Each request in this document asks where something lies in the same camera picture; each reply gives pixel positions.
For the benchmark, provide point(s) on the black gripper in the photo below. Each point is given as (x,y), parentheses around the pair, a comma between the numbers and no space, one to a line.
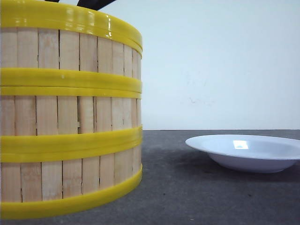
(94,4)

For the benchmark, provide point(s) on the woven bamboo steamer lid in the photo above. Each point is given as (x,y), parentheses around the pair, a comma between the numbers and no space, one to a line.
(58,16)

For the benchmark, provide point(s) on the white shallow plate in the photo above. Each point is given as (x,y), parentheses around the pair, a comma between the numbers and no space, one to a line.
(249,153)

